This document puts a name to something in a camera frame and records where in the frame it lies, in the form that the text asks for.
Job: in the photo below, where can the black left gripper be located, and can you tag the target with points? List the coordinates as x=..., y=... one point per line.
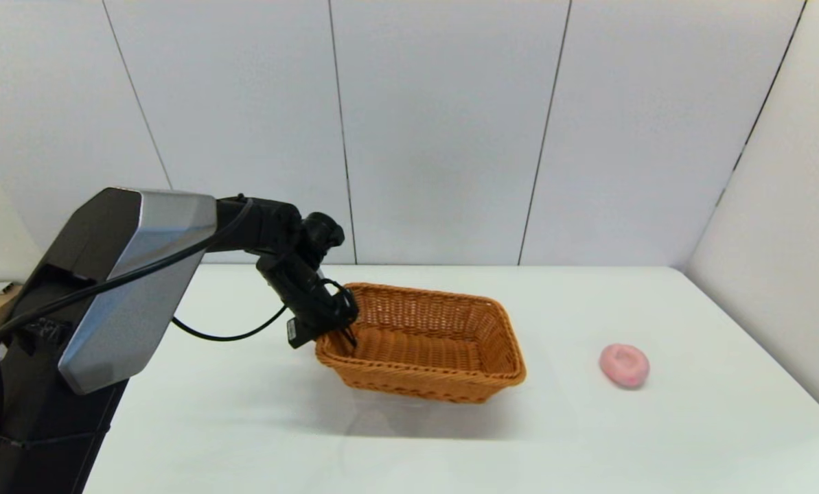
x=303, y=288

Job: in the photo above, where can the orange wicker basket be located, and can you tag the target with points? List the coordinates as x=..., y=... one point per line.
x=436, y=350

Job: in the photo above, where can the pink donut toy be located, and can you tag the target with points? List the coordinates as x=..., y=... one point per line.
x=624, y=366

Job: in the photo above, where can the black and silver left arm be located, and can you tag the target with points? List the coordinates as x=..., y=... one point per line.
x=148, y=226

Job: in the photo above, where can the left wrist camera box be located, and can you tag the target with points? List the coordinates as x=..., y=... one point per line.
x=299, y=333

